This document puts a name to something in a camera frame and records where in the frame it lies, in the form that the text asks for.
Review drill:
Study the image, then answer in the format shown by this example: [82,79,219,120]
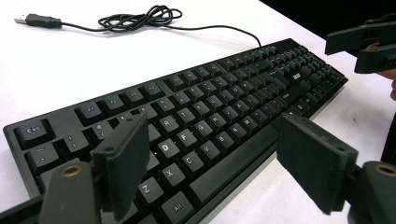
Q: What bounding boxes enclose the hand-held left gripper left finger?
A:
[91,113,151,222]

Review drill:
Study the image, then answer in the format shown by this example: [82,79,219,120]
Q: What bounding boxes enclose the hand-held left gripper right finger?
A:
[276,112,360,216]

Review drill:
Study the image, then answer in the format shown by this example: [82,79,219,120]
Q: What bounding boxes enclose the black computer keyboard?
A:
[3,37,349,224]

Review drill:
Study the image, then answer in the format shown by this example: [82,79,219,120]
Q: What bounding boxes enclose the black keyboard cable with plug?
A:
[13,4,262,48]

